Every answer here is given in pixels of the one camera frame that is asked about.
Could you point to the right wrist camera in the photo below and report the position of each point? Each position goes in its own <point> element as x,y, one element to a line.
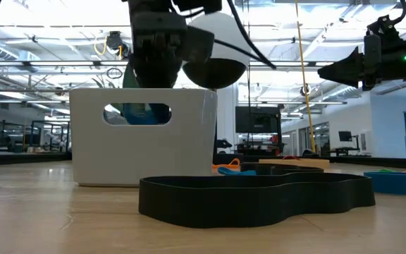
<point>386,31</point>

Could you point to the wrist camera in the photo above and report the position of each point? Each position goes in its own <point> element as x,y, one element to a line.
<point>386,31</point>
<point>199,44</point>

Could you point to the large wide black rubber band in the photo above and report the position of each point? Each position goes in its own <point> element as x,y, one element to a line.
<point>224,204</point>

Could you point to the black table edge rail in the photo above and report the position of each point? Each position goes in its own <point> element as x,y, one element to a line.
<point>12,158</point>

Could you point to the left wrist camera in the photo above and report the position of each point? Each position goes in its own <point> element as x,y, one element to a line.
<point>199,44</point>

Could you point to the green rubber band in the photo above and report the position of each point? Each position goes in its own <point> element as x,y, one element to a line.
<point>386,171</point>

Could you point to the small monitor on stand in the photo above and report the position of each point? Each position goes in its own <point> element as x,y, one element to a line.
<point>345,135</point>

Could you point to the blue round dish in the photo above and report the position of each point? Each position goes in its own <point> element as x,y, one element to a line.
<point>397,183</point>

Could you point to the wide tan rubber band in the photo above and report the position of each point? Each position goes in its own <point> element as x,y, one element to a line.
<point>312,163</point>

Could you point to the white and black sphere lamp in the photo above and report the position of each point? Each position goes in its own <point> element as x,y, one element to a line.
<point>231,35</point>

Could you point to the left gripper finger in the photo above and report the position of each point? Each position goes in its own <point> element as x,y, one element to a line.
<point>146,75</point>
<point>169,75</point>

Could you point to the black dome object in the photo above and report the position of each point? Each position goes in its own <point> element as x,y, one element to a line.
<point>308,153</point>

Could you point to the black monitor cart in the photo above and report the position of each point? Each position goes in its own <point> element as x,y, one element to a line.
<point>257,120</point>

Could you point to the black metal frame rack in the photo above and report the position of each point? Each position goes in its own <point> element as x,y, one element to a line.
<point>48,121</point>

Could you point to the white plastic bin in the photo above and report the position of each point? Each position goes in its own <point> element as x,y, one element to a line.
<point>136,155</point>

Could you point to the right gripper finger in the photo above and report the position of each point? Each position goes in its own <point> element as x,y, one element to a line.
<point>347,68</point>
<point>351,83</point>

